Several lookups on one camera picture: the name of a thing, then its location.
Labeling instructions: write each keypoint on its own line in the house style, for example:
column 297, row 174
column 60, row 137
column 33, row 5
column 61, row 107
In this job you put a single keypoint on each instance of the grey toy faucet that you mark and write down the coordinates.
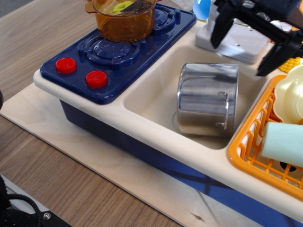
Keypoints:
column 242, row 42

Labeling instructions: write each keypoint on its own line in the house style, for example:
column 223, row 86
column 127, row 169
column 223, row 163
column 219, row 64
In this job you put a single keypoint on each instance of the amber transparent pot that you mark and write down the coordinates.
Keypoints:
column 132, row 24

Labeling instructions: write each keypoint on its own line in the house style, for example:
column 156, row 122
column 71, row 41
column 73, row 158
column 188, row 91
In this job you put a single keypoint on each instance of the blue egg toy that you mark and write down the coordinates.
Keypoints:
column 201, row 9

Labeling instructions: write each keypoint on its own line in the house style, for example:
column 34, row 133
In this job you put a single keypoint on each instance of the orange dish rack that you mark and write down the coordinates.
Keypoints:
column 244, row 152

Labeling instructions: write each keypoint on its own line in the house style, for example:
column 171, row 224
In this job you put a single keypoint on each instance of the cream flower-shaped plate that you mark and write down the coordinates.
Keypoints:
column 288, row 105

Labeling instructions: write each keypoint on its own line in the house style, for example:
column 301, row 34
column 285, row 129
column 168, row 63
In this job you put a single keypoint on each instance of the red stove knob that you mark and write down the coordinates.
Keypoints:
column 66, row 65
column 96, row 79

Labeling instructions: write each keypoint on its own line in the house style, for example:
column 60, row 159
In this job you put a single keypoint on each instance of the stainless steel pot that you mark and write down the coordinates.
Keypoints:
column 207, row 99

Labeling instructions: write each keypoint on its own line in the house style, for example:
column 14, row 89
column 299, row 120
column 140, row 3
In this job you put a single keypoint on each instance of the beige toy sink unit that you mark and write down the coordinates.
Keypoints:
column 143, row 122

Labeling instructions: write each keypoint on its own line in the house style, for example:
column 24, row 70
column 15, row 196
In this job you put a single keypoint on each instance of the plywood base board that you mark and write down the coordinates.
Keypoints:
column 89, row 182

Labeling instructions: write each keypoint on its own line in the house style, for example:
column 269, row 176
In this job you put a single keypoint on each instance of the light blue cup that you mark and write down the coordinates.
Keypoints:
column 283, row 142

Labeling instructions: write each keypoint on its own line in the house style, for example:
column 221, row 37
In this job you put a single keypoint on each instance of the yellow toy corn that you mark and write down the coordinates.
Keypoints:
column 290, row 64

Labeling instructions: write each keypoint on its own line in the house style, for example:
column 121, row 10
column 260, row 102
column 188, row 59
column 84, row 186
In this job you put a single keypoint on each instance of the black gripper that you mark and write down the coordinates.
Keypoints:
column 258, row 16

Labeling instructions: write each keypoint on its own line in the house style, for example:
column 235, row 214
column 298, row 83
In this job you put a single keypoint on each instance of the green toy in pot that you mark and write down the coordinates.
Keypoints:
column 121, row 6

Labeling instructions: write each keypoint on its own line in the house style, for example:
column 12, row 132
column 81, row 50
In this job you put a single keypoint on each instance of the black bracket with screw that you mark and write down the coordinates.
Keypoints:
column 50, row 219

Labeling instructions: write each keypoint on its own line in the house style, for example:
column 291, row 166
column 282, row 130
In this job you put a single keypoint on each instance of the blue toy stove top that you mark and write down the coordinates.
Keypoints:
column 123, row 63

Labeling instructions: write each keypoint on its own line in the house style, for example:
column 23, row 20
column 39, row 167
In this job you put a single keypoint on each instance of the red stove knob right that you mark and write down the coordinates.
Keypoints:
column 96, row 79

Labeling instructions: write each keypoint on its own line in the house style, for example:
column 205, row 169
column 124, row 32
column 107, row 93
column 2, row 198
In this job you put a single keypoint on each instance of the red stove knob left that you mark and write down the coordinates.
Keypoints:
column 66, row 65

